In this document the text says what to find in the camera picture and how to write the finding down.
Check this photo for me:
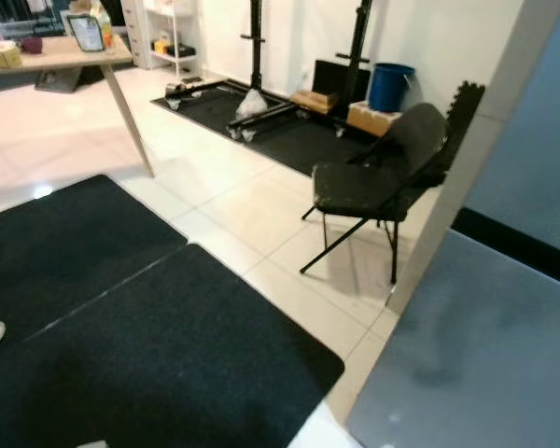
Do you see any black wheeled metal stand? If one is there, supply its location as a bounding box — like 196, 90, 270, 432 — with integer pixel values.
165, 0, 377, 144

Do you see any light wooden table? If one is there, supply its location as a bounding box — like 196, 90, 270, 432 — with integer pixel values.
0, 35, 157, 179

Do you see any brown cardboard box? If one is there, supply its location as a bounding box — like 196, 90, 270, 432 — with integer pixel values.
346, 100, 403, 139

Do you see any white knotted plastic bag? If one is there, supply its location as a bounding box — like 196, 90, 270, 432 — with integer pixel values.
234, 88, 271, 120

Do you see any black rubber gym mat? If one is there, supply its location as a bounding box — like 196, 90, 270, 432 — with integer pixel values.
150, 79, 449, 179

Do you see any black foam puzzle mat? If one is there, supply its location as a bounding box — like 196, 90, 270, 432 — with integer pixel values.
438, 81, 487, 185

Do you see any grey fridge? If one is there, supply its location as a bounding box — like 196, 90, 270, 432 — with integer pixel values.
344, 228, 560, 448

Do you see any blue plastic bucket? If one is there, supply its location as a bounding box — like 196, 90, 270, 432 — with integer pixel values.
368, 62, 417, 115

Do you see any black carpet floor mat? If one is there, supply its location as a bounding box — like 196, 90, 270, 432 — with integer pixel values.
0, 242, 347, 448
0, 174, 190, 343

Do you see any black flat panel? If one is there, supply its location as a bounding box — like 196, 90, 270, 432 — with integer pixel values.
312, 58, 373, 106

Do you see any black folding chair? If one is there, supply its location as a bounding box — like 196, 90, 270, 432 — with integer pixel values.
299, 102, 450, 287

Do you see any tablet in stand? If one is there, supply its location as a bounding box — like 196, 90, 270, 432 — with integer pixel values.
67, 13, 106, 55

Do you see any small flat cardboard box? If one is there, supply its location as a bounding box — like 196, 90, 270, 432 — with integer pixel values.
290, 88, 340, 116

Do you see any yellow tissue box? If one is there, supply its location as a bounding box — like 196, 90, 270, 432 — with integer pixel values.
0, 41, 24, 70

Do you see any orange yellow carton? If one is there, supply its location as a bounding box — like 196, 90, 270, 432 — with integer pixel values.
90, 2, 116, 49

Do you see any white shelf unit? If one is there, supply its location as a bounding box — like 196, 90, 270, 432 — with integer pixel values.
141, 0, 200, 72

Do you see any black wedge stand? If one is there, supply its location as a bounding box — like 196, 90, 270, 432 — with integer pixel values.
34, 64, 105, 95

